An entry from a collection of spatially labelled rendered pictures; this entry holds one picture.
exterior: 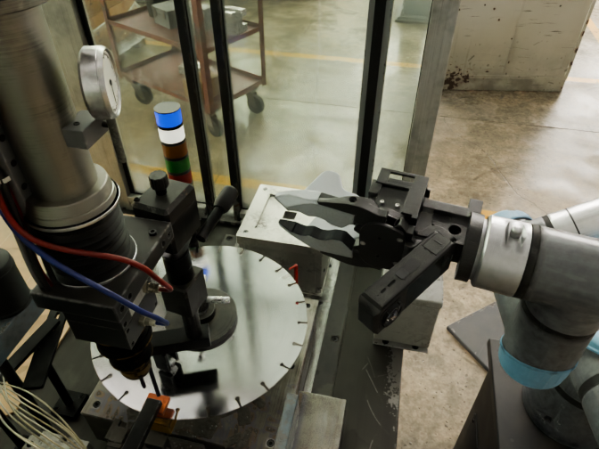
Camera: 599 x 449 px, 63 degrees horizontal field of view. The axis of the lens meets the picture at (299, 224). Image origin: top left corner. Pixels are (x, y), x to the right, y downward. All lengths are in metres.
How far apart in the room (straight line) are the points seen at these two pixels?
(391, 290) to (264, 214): 0.62
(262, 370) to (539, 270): 0.40
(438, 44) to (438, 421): 1.26
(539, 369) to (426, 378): 1.31
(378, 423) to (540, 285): 0.49
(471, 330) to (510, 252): 1.55
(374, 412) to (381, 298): 0.50
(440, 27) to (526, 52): 2.94
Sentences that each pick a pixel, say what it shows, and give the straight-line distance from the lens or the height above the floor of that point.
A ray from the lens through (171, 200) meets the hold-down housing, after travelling 0.51.
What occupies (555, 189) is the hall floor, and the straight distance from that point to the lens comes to 2.95.
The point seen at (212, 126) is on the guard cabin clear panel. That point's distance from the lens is 1.12.
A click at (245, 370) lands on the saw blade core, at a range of 0.72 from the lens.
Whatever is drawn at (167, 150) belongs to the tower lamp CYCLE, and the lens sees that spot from 0.92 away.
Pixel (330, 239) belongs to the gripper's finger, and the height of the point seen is 1.20.
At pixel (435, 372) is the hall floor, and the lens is 1.90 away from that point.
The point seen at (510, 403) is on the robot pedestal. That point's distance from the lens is 1.00.
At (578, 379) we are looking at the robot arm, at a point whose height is 0.91.
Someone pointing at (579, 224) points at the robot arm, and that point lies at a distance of 0.66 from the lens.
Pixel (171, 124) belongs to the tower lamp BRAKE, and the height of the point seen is 1.14.
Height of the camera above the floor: 1.56
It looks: 41 degrees down
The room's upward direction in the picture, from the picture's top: straight up
